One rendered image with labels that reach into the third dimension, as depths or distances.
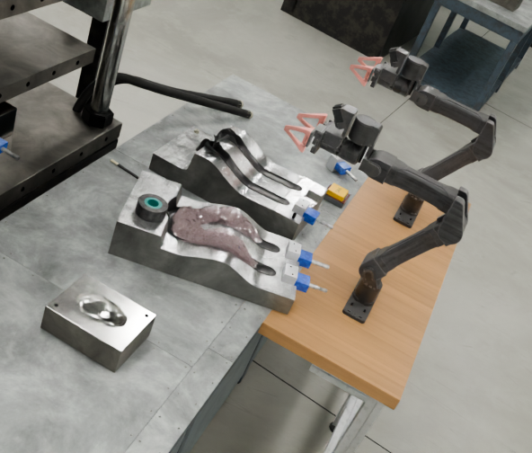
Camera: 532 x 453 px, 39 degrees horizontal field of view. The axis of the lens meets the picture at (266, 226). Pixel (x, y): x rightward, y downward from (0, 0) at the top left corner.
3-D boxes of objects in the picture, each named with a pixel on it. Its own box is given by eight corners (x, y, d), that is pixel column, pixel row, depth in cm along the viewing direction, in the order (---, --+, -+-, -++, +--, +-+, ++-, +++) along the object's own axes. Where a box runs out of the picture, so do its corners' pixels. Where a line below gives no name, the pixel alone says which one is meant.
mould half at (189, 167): (317, 210, 245) (332, 177, 237) (288, 246, 224) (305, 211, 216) (188, 140, 252) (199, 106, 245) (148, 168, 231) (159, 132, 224)
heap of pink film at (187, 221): (263, 235, 213) (272, 214, 209) (255, 273, 199) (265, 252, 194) (177, 205, 211) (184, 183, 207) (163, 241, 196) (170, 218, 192)
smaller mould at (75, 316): (149, 335, 177) (156, 315, 173) (114, 373, 164) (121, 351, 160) (79, 294, 180) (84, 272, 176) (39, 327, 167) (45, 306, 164)
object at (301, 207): (332, 231, 226) (339, 217, 223) (326, 238, 222) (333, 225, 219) (294, 210, 228) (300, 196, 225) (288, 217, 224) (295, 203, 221)
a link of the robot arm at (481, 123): (417, 88, 239) (505, 130, 234) (423, 80, 246) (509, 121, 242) (402, 120, 246) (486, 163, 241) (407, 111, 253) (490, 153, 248)
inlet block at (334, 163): (358, 185, 267) (364, 173, 264) (349, 187, 264) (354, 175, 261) (334, 164, 274) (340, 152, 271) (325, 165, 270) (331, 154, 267)
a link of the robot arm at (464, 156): (403, 183, 257) (485, 136, 239) (407, 175, 262) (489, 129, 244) (412, 198, 258) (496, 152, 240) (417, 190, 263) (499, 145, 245)
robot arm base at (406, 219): (402, 201, 252) (421, 211, 251) (414, 178, 269) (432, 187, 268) (392, 219, 257) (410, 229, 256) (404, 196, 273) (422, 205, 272)
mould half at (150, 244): (295, 257, 221) (308, 228, 214) (288, 315, 199) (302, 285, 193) (133, 200, 216) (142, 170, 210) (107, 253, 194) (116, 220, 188)
